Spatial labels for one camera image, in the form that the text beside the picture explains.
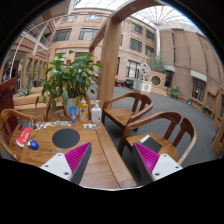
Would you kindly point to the blue tube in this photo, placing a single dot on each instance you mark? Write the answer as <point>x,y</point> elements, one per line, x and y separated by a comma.
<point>72,110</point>

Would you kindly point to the white sculpture on pedestal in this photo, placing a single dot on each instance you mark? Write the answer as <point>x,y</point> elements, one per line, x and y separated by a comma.
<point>142,84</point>

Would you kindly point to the blue computer mouse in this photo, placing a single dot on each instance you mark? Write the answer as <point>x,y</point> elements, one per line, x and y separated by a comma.
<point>33,145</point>

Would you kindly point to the green potted plant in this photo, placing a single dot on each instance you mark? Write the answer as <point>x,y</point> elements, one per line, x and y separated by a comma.
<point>68,82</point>

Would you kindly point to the red and white box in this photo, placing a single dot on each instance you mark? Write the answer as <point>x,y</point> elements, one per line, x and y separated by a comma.
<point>23,137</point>

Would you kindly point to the yellow liquid bottle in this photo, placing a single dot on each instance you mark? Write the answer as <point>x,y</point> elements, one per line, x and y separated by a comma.
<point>83,111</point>

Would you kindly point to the white pump dispenser bottle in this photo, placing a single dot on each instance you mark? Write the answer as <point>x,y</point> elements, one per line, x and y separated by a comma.
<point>96,113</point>

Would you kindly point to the round black mouse pad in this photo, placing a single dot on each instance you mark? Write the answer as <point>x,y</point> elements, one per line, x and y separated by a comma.
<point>65,138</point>

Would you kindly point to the near wooden armchair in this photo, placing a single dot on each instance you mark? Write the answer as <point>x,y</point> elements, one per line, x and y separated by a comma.
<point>170,148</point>

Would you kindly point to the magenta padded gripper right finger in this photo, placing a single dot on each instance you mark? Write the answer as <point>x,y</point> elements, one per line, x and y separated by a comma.
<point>153,166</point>

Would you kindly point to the small white object on table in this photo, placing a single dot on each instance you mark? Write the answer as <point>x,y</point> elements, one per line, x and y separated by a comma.
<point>89,126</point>

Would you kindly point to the wooden pillar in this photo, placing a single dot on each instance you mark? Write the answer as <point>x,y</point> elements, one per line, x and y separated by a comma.
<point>109,58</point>

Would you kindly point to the left wooden armchair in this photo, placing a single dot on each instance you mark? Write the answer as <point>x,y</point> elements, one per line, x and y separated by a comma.
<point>10,128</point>

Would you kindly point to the far wooden armchair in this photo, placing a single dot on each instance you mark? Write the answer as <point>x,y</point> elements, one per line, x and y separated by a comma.
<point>122,117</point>

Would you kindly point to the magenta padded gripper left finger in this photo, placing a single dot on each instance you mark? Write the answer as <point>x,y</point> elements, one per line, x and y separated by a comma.
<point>70,166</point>

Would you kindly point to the yellow flower pot plant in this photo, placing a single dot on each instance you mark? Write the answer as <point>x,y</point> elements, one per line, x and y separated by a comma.
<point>175,92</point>

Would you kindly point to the black and white notebook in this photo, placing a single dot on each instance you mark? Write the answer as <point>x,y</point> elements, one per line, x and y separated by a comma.
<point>150,143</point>

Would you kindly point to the wooden armchair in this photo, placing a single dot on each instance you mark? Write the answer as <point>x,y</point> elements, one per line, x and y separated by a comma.
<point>122,117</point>
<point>170,148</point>
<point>10,128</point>

